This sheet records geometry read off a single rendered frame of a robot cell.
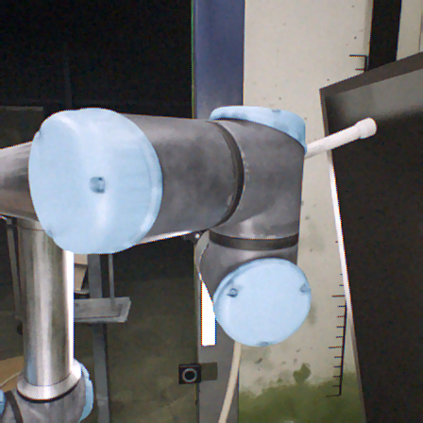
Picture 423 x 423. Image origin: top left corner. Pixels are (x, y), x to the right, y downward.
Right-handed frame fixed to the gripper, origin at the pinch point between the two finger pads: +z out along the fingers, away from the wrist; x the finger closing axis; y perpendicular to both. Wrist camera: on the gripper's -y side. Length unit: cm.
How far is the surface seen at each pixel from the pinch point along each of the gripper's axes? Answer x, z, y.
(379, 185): 49, 21, 19
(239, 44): 43, 75, -34
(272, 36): 56, 74, -33
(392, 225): 49, 21, 31
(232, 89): 35, 75, -21
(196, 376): -26, 72, 84
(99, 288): -52, 99, 37
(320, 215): 51, 71, 40
